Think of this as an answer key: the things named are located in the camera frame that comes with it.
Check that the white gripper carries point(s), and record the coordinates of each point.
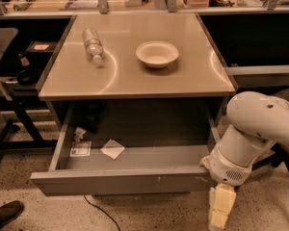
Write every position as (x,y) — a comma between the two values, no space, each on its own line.
(227,167)

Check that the grey top drawer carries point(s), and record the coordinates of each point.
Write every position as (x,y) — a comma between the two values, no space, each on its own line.
(164,141)

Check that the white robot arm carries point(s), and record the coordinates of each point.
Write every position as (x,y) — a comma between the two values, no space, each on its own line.
(257,123)

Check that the grey drawer cabinet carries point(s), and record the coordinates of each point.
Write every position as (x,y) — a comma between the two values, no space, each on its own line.
(196,74)

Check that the black office chair right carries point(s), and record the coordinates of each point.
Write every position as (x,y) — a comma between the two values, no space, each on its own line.
(280,155)

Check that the white printed card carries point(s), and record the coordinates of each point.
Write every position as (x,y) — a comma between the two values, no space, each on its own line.
(80,149)

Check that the white bowl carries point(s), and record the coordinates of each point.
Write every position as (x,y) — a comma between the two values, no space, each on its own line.
(157,54)

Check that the small crumpled wrapper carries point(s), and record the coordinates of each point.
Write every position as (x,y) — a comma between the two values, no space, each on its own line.
(79,134)

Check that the clear plastic water bottle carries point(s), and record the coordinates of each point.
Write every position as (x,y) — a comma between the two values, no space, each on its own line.
(93,46)

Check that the dark shoe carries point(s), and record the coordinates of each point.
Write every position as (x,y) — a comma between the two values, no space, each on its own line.
(10,211)

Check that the black round object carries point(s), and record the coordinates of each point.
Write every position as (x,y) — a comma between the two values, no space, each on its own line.
(27,77)

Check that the black box with label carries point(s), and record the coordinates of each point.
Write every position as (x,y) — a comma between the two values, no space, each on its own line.
(42,46)

